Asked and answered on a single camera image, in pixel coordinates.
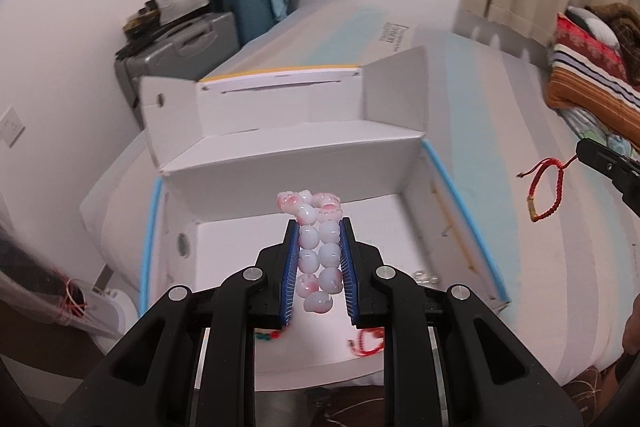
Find white pink bead bracelet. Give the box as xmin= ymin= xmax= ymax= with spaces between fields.
xmin=275 ymin=189 xmax=346 ymax=314

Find white wall switch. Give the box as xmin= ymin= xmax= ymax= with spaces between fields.
xmin=0 ymin=106 xmax=26 ymax=148

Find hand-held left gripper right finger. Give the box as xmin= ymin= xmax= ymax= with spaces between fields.
xmin=340 ymin=217 xmax=583 ymax=427

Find red bead bracelet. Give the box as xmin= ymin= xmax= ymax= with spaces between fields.
xmin=347 ymin=327 xmax=386 ymax=358

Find floral quilt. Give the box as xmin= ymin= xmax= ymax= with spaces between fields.
xmin=557 ymin=104 xmax=640 ymax=162

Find white cardboard box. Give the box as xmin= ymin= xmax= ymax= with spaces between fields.
xmin=136 ymin=47 xmax=511 ymax=393

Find white cloth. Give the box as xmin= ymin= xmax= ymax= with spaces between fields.
xmin=565 ymin=6 xmax=621 ymax=48

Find dark plastic bag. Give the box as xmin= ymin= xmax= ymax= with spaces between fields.
xmin=0 ymin=232 xmax=88 ymax=323

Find striped pillow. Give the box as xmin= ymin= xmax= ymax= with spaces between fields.
xmin=545 ymin=12 xmax=640 ymax=110

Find white appliance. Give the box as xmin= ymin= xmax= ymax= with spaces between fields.
xmin=82 ymin=287 xmax=138 ymax=340

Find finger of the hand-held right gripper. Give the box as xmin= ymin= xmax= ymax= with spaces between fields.
xmin=611 ymin=169 xmax=640 ymax=204
xmin=576 ymin=138 xmax=640 ymax=172

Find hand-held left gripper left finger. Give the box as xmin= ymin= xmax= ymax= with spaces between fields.
xmin=52 ymin=218 xmax=301 ymax=427

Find blue suitcase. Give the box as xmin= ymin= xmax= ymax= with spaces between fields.
xmin=207 ymin=0 xmax=291 ymax=48

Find dark stacked boxes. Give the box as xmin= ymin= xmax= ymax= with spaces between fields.
xmin=124 ymin=0 xmax=161 ymax=40

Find brown blanket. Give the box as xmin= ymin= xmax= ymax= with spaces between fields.
xmin=585 ymin=3 xmax=640 ymax=75

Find grey suitcase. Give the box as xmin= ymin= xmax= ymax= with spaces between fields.
xmin=114 ymin=11 xmax=241 ymax=125

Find red string bracelet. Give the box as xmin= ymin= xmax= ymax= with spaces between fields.
xmin=516 ymin=157 xmax=581 ymax=223

